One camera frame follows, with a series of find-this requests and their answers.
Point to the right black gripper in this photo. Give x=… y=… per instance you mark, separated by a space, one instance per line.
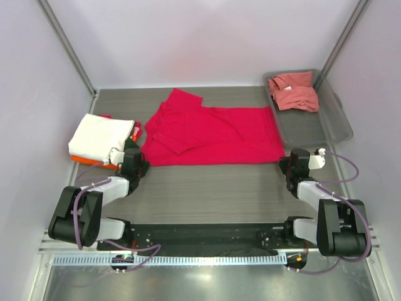
x=283 y=162

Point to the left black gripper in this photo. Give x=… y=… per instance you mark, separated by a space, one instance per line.
x=145 y=166

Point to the red t-shirt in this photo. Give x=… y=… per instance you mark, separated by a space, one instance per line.
x=183 y=132

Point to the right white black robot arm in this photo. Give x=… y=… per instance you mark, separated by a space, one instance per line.
x=341 y=227

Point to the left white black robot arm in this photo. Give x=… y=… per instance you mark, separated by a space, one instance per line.
x=77 y=218

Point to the folded dark green t-shirt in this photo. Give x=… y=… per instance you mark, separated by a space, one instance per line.
x=130 y=144

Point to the grey plastic tray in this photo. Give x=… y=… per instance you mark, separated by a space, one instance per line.
x=299 y=128

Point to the salmon pink t-shirt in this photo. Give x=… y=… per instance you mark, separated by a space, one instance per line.
x=294 y=91

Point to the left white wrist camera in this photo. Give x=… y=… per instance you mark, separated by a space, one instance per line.
x=114 y=157

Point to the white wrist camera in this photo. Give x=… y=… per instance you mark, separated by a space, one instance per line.
x=114 y=157
x=317 y=159

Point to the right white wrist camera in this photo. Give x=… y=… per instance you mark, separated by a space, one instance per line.
x=317 y=159

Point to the slotted cable duct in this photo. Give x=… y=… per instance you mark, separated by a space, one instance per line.
x=119 y=260

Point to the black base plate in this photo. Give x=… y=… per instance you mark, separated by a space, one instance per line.
x=214 y=240

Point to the right aluminium corner post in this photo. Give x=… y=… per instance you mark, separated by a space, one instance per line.
x=342 y=40

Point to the aluminium corner post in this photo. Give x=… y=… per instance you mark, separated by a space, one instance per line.
x=67 y=46
x=342 y=40

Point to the left aluminium corner post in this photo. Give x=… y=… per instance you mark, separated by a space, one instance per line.
x=67 y=46

